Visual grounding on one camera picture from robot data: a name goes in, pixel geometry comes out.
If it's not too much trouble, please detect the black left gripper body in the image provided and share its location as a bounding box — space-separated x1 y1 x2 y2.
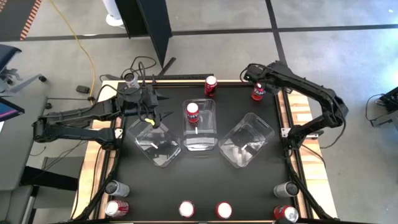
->
139 88 163 129

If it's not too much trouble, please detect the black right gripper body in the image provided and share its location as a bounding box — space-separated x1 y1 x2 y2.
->
263 73 283 95

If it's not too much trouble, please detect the orange Fanta soda can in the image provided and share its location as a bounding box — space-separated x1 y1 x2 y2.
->
215 202 233 220
273 205 300 224
251 82 267 102
185 102 200 124

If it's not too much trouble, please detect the silver slim Celsius can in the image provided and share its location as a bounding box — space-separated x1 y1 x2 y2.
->
104 179 131 198
273 181 300 199
123 72 141 90

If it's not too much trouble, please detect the red Coca-Cola soda can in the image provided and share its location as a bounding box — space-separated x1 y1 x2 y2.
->
104 200 130 218
204 75 218 98
178 200 196 218

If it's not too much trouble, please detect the clear plastic bin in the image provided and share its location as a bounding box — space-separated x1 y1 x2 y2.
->
182 98 218 152
218 112 275 169
126 116 183 169

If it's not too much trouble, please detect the black table mat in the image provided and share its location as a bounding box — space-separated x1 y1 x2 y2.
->
115 83 296 222

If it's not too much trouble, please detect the dark partition panel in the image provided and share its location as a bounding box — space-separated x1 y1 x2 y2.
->
114 0 177 77

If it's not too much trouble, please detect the white round stand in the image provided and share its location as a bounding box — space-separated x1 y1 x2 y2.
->
102 0 125 27

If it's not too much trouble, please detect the grey desk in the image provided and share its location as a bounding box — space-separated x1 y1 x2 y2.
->
0 93 49 191

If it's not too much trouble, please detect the monitor with blue screen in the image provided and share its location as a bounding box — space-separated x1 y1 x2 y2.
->
0 96 25 123

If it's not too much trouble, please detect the blue office chair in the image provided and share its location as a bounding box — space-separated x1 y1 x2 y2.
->
0 43 48 94

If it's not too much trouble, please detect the black floor mat orange edge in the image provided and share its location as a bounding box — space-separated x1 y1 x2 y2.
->
0 0 43 41

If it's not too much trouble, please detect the grey cabinet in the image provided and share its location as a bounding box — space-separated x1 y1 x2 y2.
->
0 185 35 224

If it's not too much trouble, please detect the black aluminium table frame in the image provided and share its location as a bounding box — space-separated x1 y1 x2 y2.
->
73 70 340 224

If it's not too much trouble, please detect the black looped cable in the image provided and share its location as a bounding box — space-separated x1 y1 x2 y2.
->
99 55 158 82

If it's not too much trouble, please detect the yellow floor cable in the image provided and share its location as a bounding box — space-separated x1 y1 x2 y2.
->
49 0 96 103

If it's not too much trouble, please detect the black equipment with cables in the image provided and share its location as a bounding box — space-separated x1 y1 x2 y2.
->
366 86 398 128

